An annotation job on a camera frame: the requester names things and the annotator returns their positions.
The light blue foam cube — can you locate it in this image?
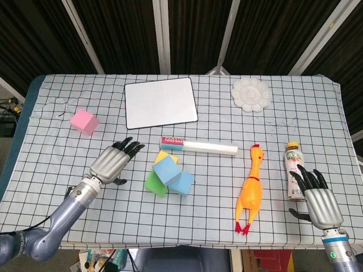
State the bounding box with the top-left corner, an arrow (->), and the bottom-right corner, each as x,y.
152,155 -> 183,187
167,171 -> 195,197

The yellow rubber chicken toy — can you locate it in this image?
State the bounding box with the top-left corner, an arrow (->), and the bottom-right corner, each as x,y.
235,143 -> 265,235

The plastic food wrap roll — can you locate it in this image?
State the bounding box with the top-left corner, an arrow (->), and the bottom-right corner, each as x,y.
160,137 -> 239,157

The blue table edge padding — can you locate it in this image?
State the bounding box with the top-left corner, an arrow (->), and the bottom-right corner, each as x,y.
0,75 -> 44,201

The checked white tablecloth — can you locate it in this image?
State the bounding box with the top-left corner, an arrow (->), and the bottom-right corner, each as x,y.
0,74 -> 363,250

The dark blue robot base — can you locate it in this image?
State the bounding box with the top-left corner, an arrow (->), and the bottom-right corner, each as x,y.
135,248 -> 231,272

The yellow foam cube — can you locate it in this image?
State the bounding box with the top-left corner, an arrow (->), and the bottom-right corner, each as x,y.
154,150 -> 180,165

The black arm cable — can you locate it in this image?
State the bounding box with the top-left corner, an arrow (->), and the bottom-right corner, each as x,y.
0,185 -> 72,236

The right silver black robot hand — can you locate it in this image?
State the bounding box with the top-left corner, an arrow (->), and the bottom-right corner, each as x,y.
288,164 -> 345,230

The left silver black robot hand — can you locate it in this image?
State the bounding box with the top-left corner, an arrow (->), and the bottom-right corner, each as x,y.
89,137 -> 146,185

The white metal frame post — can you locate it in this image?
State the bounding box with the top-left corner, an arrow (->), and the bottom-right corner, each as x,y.
152,0 -> 172,74
288,0 -> 350,76
61,0 -> 105,75
206,0 -> 242,76

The teal snack packet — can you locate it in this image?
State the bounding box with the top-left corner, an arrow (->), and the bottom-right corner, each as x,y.
112,249 -> 128,264

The green foam cube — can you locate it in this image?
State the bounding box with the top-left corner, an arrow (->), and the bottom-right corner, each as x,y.
144,171 -> 168,197

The white board black rim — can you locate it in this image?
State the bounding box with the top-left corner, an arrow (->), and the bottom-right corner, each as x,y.
124,76 -> 199,130

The red box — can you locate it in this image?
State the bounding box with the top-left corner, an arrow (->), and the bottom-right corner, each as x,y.
254,249 -> 294,272

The pink foam cube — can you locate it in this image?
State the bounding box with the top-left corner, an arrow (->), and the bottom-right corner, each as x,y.
70,108 -> 100,137

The black equipment with yellow cables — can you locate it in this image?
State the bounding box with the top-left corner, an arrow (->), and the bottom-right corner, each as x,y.
0,95 -> 26,137

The drink bottle yellow cap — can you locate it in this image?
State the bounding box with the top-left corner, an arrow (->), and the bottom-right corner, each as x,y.
285,142 -> 309,202

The white flower paint palette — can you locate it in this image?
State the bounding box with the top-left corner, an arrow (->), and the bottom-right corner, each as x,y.
230,78 -> 272,113

